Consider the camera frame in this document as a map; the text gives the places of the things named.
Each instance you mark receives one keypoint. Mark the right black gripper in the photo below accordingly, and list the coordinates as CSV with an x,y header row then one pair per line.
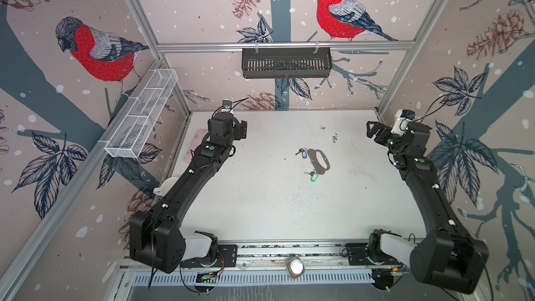
x,y
382,139

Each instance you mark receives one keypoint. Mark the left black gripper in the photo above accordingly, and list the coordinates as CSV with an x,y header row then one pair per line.
x,y
240,129

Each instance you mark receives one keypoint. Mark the blue tagged key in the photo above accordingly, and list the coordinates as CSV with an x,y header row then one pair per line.
x,y
303,153

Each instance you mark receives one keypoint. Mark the green tagged key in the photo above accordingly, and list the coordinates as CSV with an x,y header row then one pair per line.
x,y
313,176

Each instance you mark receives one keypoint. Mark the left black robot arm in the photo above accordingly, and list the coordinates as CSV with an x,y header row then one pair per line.
x,y
155,235

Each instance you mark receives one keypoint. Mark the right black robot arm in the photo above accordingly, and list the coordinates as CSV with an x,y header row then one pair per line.
x,y
448,257

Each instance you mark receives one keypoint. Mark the pink plastic case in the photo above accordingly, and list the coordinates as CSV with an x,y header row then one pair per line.
x,y
196,141

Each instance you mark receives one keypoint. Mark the black hanging basket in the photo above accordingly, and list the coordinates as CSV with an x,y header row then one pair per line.
x,y
285,63

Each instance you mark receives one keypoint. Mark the white paper cup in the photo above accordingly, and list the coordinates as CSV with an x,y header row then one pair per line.
x,y
165,187

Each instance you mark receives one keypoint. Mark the small round lamp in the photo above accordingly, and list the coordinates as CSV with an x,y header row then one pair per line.
x,y
295,267

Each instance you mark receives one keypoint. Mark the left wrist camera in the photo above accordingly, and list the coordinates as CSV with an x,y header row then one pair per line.
x,y
227,106

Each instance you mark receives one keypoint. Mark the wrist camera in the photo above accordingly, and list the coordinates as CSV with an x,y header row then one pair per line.
x,y
402,119
227,106

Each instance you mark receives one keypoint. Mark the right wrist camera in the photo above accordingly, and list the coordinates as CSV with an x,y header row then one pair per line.
x,y
402,119

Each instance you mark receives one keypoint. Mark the horizontal aluminium frame bar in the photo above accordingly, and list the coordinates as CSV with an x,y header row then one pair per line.
x,y
375,45

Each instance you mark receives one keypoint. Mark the white wire mesh shelf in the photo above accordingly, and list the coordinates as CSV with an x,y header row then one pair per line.
x,y
136,127

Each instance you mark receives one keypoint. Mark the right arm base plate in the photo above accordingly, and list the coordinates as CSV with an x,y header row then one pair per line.
x,y
358,255

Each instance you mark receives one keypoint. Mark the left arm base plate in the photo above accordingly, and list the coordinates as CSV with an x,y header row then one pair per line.
x,y
226,258

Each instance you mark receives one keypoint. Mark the white slotted cable duct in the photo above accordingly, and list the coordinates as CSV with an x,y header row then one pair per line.
x,y
234,278

